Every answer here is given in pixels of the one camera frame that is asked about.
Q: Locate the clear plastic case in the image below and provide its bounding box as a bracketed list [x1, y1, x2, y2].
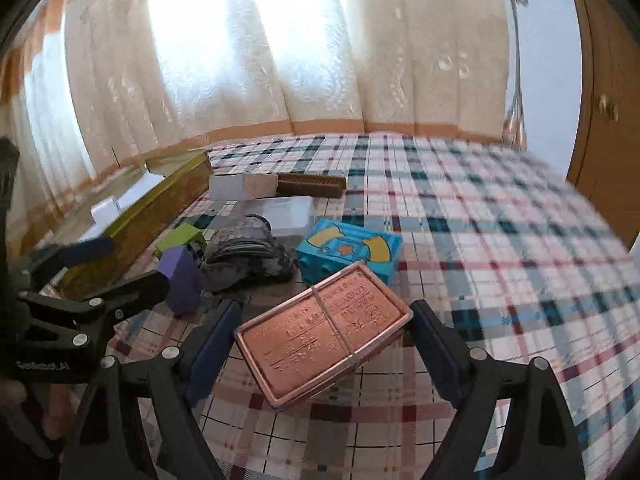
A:
[231, 196, 314, 236]

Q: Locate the small white box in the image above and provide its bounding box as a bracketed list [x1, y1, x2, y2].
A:
[90, 196, 120, 229]

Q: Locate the wooden wardrobe door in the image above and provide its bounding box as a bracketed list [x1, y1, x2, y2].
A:
[567, 0, 639, 248]

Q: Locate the brass door knob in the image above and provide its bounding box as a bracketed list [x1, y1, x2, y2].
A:
[599, 94, 620, 122]

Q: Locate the white paper liner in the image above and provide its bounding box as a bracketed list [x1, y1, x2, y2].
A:
[77, 172, 165, 242]

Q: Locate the gold storage tin box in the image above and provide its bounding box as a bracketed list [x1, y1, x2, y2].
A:
[53, 150, 213, 300]

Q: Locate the white cardboard box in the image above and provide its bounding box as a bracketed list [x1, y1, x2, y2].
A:
[208, 174, 278, 200]

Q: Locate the cream lace curtain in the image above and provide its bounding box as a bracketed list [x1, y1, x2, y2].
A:
[1, 0, 509, 256]

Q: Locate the plaid bed cover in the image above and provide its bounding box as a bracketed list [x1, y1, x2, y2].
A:
[44, 131, 633, 480]

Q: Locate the grey sequined cap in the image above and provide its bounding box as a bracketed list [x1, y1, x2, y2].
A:
[200, 214, 295, 292]

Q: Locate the purple block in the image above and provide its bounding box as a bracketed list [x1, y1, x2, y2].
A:
[157, 246, 203, 316]

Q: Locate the green toy brick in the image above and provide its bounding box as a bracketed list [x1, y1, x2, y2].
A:
[154, 223, 206, 259]

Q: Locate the blue toy brick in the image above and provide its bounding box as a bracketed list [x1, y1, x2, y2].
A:
[296, 219, 402, 285]

